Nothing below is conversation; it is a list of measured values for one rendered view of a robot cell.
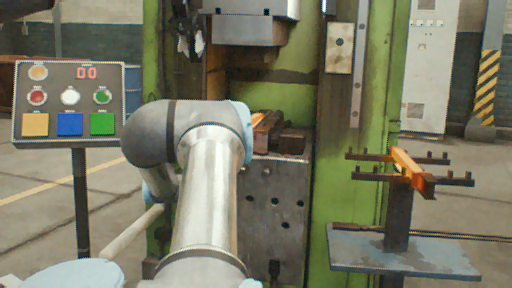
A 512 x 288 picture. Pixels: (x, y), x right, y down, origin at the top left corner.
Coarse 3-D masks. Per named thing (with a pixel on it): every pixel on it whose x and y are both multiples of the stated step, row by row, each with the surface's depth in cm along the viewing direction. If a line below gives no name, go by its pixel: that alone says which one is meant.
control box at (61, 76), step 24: (24, 72) 149; (48, 72) 150; (72, 72) 152; (96, 72) 154; (120, 72) 156; (24, 96) 146; (48, 96) 148; (120, 96) 154; (120, 120) 151; (24, 144) 144; (48, 144) 146; (72, 144) 149; (96, 144) 151
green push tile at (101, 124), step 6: (90, 114) 149; (96, 114) 149; (102, 114) 150; (108, 114) 150; (114, 114) 151; (90, 120) 148; (96, 120) 149; (102, 120) 149; (108, 120) 150; (114, 120) 150; (90, 126) 148; (96, 126) 148; (102, 126) 148; (108, 126) 149; (114, 126) 150; (90, 132) 147; (96, 132) 147; (102, 132) 148; (108, 132) 148; (114, 132) 149
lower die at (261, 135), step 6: (252, 114) 189; (270, 114) 189; (258, 120) 169; (264, 120) 175; (252, 126) 158; (258, 126) 163; (270, 126) 163; (252, 132) 157; (258, 132) 157; (264, 132) 156; (270, 132) 162; (258, 138) 157; (264, 138) 157; (258, 144) 158; (264, 144) 157; (252, 150) 158; (264, 150) 158
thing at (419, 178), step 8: (392, 152) 141; (400, 152) 137; (400, 160) 131; (408, 160) 128; (408, 168) 122; (416, 168) 120; (416, 176) 113; (424, 176) 109; (432, 176) 110; (416, 184) 114; (424, 184) 110; (432, 184) 105; (424, 192) 109; (432, 192) 106
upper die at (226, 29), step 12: (216, 24) 152; (228, 24) 151; (240, 24) 150; (252, 24) 149; (264, 24) 149; (276, 24) 157; (216, 36) 152; (228, 36) 152; (240, 36) 151; (252, 36) 150; (264, 36) 150; (276, 36) 159
